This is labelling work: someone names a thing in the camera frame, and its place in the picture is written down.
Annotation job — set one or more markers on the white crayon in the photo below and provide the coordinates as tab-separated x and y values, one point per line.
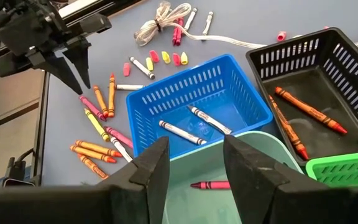
208	23
210	119
190	18
182	132
121	149
130	87
141	68

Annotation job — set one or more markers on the pink eraser cap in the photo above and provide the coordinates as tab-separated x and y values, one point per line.
126	69
176	59
281	36
154	56

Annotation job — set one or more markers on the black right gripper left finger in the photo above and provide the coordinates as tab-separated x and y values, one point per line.
129	199

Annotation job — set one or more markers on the teal plastic bin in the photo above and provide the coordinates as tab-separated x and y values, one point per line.
197	161

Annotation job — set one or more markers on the yellow eraser cap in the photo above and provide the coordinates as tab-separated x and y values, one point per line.
184	58
166	57
149	64

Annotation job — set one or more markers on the black plastic basket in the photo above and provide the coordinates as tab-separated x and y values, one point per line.
322	93

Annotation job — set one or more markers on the green plastic basket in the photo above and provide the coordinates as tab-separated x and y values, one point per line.
331	168

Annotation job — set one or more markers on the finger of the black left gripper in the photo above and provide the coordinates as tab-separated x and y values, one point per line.
56	68
79	59

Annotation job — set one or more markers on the blue plastic basket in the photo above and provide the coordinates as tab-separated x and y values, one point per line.
247	112

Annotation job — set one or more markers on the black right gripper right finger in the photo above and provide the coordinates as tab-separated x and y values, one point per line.
275	199

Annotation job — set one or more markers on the black power adapter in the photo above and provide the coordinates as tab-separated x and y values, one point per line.
15	171

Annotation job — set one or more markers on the yellow crayon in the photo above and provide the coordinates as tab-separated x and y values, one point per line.
96	124

